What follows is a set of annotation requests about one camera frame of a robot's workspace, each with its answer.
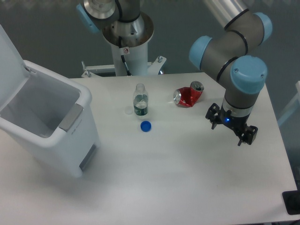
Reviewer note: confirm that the black device at table edge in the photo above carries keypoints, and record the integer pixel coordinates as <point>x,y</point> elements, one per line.
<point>292,202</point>

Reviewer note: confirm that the white furniture at right edge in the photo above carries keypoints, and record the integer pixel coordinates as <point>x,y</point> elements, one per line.
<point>290,108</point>

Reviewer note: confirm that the white trash can body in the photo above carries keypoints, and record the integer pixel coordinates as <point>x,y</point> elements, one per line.
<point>50,116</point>

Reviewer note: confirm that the white pedestal base frame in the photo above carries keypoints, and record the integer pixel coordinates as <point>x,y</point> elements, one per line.
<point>153,68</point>

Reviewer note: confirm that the blue bottle cap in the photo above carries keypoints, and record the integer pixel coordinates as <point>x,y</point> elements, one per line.
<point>145,126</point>

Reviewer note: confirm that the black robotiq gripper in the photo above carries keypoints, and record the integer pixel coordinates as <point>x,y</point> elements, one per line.
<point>246,134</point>

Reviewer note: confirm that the crushed red soda can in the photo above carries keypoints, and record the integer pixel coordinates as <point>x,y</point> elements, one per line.
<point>188,96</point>

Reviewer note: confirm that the clear green-label plastic bottle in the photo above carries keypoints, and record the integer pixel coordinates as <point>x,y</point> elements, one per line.
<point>140,100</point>

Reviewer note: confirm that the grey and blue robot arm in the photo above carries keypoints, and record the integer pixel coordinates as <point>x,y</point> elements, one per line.
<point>226,60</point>

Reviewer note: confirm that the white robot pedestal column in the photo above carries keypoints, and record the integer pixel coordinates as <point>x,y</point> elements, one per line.
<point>136,58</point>

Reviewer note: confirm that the white bottle cap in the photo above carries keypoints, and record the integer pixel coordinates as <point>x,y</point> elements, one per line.
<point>128,110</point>

